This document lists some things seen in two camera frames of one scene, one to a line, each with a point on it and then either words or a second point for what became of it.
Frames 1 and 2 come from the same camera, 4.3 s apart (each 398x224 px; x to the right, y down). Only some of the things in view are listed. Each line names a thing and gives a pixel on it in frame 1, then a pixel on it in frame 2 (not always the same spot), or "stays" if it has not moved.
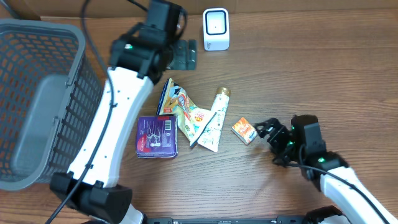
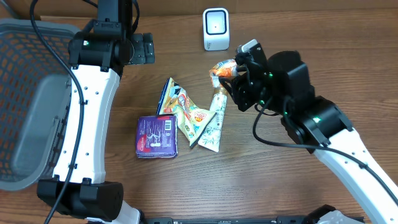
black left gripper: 185,54 -> 144,48
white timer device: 216,28 stays
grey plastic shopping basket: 49,96 stays
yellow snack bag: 192,121 stays
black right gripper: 280,130 -> 236,89
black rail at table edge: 280,219 stays
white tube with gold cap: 209,136 stays
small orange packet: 243,130 -> 225,68
